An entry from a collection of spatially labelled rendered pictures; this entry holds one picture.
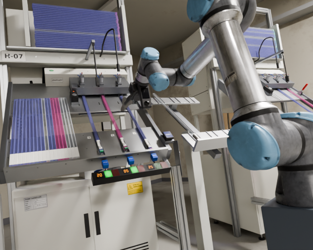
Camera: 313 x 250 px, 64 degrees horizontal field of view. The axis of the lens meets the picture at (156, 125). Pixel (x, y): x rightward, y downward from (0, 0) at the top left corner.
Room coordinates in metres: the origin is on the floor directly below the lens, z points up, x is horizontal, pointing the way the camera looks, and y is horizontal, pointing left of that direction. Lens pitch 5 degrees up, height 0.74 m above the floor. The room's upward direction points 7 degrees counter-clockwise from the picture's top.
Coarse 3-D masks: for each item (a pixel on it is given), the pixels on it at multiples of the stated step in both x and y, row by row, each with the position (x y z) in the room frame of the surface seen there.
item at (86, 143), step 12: (108, 132) 1.20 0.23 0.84; (132, 132) 1.24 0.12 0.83; (144, 132) 1.25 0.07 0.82; (84, 144) 1.10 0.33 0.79; (96, 144) 1.12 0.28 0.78; (108, 144) 1.13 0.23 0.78; (120, 144) 1.15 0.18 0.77; (132, 144) 1.17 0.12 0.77; (144, 144) 1.18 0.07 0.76; (156, 144) 1.20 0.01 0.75; (84, 156) 1.05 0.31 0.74
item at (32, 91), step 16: (16, 96) 1.29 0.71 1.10; (32, 96) 1.32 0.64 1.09; (48, 96) 1.34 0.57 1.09; (64, 96) 1.37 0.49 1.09; (80, 96) 1.41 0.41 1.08; (96, 96) 1.44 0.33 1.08; (112, 96) 1.48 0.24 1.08; (80, 112) 1.29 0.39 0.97; (96, 112) 1.33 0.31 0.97; (112, 112) 1.42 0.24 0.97
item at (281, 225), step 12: (264, 204) 0.69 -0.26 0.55; (276, 204) 0.67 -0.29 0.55; (264, 216) 0.67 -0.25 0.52; (276, 216) 0.65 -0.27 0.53; (288, 216) 0.63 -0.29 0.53; (300, 216) 0.61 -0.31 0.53; (312, 216) 0.60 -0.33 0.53; (264, 228) 0.68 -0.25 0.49; (276, 228) 0.65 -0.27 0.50; (288, 228) 0.63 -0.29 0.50; (300, 228) 0.62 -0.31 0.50; (312, 228) 0.60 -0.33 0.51; (276, 240) 0.66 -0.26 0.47; (288, 240) 0.64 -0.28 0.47; (300, 240) 0.62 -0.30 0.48; (312, 240) 0.60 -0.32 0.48
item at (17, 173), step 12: (96, 156) 1.03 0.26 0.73; (108, 156) 1.05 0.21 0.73; (120, 156) 1.07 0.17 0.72; (144, 156) 1.13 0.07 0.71; (12, 168) 0.90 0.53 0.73; (24, 168) 0.92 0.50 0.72; (36, 168) 0.94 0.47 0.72; (48, 168) 0.96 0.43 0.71; (60, 168) 0.99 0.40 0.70; (72, 168) 1.01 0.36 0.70; (84, 168) 1.04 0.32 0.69; (96, 168) 1.06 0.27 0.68; (12, 180) 0.94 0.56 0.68; (24, 180) 0.96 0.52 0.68
